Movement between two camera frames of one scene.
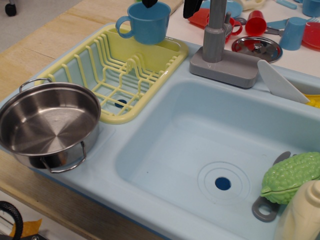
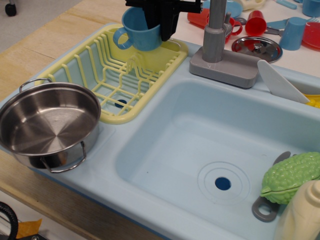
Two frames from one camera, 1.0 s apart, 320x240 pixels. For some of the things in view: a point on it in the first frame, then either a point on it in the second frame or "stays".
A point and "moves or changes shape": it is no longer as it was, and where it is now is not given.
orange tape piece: x=30 y=228 stays
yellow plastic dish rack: x=124 y=74 stays
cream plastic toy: x=250 y=4 stays
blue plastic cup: x=149 y=25 moves or changes shape
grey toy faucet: x=213 y=62 stays
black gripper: x=190 y=7 -> x=168 y=21
